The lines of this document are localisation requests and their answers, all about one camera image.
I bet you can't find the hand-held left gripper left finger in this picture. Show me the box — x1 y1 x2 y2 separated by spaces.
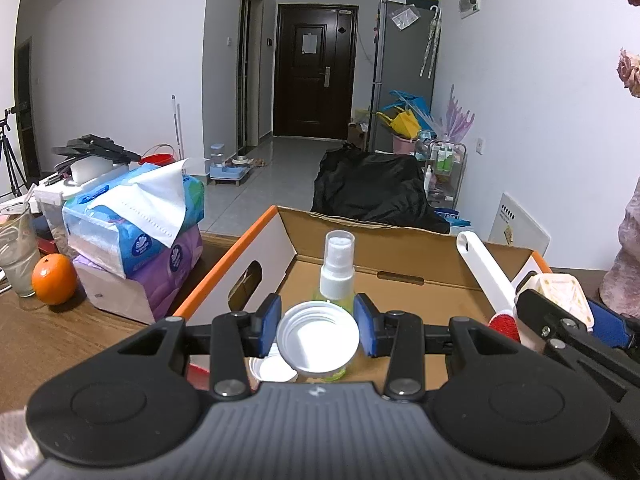
107 294 282 401

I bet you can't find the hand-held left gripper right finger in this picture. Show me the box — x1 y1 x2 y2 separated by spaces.
354 293 526 402

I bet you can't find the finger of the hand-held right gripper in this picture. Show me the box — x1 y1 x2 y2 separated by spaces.
514 288 640 401
587 299 640 350

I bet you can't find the cream plastic case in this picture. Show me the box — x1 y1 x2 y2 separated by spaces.
514 271 597 336

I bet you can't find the small white lid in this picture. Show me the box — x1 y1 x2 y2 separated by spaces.
248 355 299 385

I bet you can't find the white ridged plastic jar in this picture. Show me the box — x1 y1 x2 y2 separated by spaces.
276 301 361 380

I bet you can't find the white lint brush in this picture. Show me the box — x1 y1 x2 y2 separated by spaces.
455 231 522 345

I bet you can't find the orange-edged cardboard box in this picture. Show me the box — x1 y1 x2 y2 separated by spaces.
172 205 553 393

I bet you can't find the pink textured vase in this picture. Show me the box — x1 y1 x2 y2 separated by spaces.
597 174 640 320

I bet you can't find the white flat panel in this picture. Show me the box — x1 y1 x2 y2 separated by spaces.
487 191 552 267

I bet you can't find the purple tissue pack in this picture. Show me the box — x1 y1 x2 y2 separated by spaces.
71 225 205 325

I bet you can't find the black cloth cover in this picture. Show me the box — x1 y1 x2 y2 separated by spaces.
310 147 452 235

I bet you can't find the blue pet water feeder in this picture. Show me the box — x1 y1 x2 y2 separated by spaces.
208 143 252 187

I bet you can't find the metal trolley cart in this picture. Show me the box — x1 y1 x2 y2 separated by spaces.
422 140 468 211

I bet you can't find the blue tissue pack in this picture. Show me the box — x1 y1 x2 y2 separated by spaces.
61 157 207 279

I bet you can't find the red bucket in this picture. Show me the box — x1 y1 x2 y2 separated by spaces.
139 144 177 167

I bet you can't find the purple wing decoration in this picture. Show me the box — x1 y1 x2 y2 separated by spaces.
440 84 476 148

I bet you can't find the yellow bag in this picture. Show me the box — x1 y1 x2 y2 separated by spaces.
376 110 421 141

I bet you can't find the orange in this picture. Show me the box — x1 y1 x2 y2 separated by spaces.
31 253 79 307

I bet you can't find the white mop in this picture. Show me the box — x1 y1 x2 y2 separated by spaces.
171 94 186 162

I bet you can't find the blue bag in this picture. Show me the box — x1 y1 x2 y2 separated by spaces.
389 88 433 126

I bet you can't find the white cylinder container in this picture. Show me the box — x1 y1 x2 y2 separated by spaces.
69 159 110 184

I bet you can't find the clear food container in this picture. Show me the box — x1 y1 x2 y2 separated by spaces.
33 184 77 257

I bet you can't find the black folded device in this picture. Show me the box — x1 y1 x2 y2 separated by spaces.
51 133 142 166

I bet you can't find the bunch of dried pink roses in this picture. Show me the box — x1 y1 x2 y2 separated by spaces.
606 0 640 100

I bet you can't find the grey refrigerator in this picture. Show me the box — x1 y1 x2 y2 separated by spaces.
367 0 437 153

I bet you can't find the metal framed glass door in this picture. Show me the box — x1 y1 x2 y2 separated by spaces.
235 0 266 153

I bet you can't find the dark wooden door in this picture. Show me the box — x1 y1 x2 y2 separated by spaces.
272 3 360 141

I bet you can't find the glass cup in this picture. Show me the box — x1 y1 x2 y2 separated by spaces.
0 204 42 299

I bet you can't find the folded white umbrella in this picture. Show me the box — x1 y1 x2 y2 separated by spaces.
422 5 443 79

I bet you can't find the black tripod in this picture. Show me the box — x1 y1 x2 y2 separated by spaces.
0 106 25 200

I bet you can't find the clear plastic bag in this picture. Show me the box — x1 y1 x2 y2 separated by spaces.
390 6 421 31

